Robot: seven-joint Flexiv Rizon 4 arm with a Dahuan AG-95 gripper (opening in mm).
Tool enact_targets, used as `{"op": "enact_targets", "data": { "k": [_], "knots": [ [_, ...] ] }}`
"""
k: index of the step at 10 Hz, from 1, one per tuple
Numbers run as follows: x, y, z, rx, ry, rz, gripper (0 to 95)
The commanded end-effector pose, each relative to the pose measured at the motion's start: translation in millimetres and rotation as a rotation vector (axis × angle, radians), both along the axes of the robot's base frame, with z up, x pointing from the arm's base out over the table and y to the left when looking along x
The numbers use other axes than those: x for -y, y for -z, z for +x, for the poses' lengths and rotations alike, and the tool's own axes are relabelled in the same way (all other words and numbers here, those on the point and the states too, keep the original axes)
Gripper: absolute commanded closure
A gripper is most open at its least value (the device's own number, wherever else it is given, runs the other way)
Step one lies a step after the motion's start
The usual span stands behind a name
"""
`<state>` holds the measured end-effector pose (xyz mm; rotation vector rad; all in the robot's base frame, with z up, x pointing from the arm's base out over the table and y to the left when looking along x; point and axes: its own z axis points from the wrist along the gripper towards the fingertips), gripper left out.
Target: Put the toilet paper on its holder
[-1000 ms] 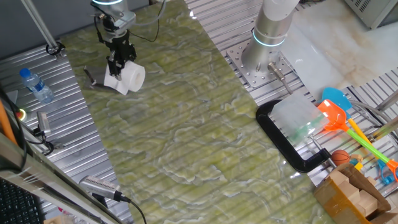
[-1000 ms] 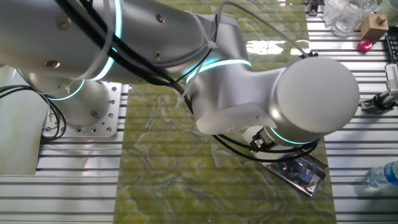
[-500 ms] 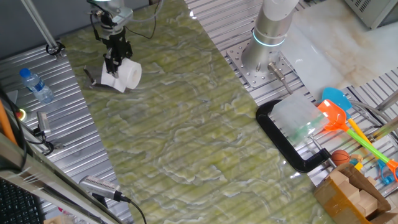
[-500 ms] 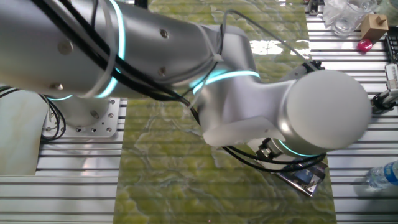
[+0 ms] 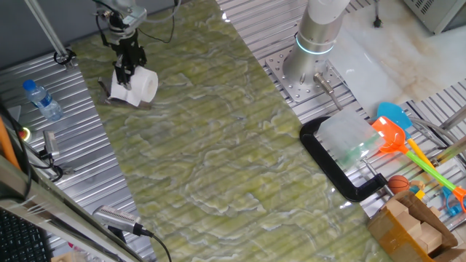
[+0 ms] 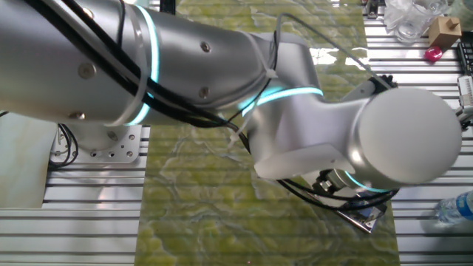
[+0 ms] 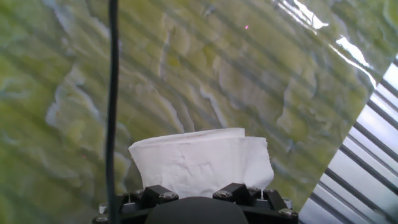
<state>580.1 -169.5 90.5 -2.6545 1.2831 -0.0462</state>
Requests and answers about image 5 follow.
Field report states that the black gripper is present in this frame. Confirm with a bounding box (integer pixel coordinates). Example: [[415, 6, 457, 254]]
[[108, 31, 147, 91]]

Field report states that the white toilet paper roll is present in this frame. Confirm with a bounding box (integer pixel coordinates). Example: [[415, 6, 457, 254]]
[[108, 65, 159, 108]]

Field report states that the grey metal plate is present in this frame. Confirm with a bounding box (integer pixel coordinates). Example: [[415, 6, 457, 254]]
[[97, 76, 154, 110]]

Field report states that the clear water bottle blue cap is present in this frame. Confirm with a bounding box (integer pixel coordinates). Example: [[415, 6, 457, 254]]
[[22, 79, 65, 123]]

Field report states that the grey metal pole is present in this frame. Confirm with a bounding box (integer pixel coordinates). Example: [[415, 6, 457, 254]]
[[24, 0, 76, 70]]

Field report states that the black metal clamp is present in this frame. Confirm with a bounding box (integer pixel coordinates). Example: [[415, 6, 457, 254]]
[[42, 130, 61, 159]]

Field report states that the red emergency stop button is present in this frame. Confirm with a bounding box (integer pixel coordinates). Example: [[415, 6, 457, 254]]
[[17, 126, 33, 143]]

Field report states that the orange stick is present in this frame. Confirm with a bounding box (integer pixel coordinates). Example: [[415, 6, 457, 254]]
[[0, 116, 21, 172]]

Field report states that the green marble pattern mat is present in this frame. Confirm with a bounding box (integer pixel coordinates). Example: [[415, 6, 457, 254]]
[[71, 0, 394, 262]]

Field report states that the black keyboard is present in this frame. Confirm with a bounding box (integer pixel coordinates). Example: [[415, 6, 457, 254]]
[[0, 209, 54, 262]]

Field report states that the black C-clamp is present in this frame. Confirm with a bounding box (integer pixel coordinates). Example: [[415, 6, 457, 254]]
[[299, 116, 396, 203]]

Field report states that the translucent plastic box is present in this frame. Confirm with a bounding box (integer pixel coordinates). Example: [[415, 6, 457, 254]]
[[317, 108, 386, 171]]

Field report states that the white marble pattern sheet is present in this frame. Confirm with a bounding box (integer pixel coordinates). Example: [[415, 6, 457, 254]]
[[325, 0, 466, 119]]

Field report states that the black power plug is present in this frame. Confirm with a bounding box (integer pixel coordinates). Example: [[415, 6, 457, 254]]
[[371, 0, 383, 29]]

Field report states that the small toy basketball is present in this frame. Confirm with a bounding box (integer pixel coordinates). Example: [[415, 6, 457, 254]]
[[387, 175, 411, 195]]

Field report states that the brown cardboard box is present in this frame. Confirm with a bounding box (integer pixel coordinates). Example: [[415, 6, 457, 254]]
[[366, 191, 466, 262]]

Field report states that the grey microwave oven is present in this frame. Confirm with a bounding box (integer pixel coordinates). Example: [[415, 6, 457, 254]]
[[402, 0, 466, 36]]

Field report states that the small yellow blue toy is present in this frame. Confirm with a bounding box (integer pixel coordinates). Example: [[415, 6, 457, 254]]
[[409, 180, 427, 201]]

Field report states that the plain wooden block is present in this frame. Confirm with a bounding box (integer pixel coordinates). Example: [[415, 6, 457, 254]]
[[395, 210, 423, 237], [418, 221, 443, 255]]

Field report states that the bare metal rod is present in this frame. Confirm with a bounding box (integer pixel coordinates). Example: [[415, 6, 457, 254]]
[[438, 105, 466, 132], [435, 136, 466, 164]]

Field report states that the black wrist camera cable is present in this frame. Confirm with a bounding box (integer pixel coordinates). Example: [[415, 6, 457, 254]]
[[138, 0, 181, 44]]

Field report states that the aluminium frame rail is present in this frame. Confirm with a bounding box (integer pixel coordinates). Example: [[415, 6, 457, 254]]
[[0, 156, 146, 262]]

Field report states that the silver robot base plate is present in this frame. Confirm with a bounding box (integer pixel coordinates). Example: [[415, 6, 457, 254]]
[[264, 47, 350, 104]]

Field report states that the silver cable connector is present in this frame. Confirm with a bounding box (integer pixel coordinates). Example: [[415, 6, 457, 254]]
[[313, 72, 345, 111]]

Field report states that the blue toy shovel yellow handle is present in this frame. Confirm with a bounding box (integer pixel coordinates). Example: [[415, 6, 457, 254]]
[[376, 101, 463, 218]]

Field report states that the orange toy shovel green handle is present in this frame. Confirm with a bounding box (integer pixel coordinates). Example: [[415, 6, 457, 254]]
[[371, 115, 466, 214]]

